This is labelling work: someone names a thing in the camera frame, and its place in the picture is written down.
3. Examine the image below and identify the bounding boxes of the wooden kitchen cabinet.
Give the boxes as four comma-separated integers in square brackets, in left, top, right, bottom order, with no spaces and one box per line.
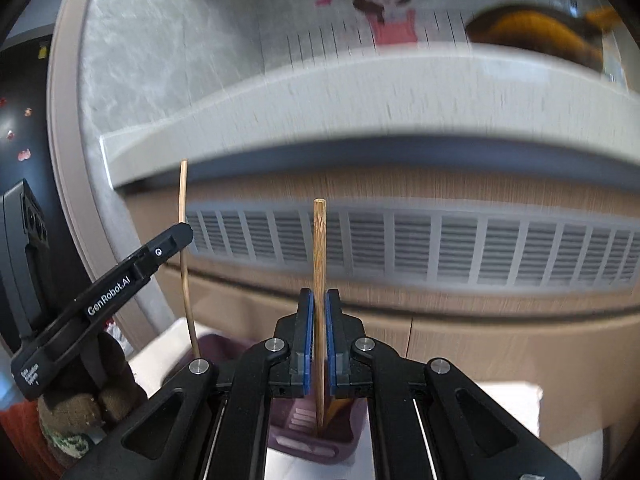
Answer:
[117,160,640,461]

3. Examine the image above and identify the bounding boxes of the grey stone countertop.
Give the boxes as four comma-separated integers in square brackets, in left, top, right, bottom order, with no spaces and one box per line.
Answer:
[100,42,640,192]

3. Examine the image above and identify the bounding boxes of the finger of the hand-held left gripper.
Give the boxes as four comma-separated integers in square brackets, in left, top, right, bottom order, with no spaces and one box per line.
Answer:
[10,222,195,402]

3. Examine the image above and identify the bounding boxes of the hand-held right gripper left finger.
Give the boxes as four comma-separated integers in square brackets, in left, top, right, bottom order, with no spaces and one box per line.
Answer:
[65,287,316,480]

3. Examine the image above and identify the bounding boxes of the black refrigerator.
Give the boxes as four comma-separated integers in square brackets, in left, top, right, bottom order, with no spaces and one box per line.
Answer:
[0,47,96,356]

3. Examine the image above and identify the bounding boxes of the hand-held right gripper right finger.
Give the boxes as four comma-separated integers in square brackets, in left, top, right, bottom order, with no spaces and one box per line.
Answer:
[326,288,581,480]

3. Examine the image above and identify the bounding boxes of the beige door frame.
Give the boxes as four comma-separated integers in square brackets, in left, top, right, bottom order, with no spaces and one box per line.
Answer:
[46,0,157,356]

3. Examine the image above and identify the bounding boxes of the purple plastic utensil holder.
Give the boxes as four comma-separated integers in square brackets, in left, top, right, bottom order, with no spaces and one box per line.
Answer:
[167,332,369,463]

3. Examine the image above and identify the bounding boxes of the cartoon wall sticker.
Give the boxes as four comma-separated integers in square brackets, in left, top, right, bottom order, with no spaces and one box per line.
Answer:
[260,0,626,63]

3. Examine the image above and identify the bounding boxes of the long grey vent grille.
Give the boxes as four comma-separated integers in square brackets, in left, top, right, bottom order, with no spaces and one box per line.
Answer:
[185,200,640,292]

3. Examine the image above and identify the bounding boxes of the dark wok with yellow handle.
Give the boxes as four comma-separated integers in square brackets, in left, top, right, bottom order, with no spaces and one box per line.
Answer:
[464,2,622,72]

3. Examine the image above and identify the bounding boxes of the person's left hand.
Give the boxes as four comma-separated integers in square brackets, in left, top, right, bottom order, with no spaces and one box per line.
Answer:
[37,327,149,467]

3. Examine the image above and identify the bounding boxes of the white cloth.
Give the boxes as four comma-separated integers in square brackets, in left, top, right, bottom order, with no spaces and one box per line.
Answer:
[127,317,544,480]

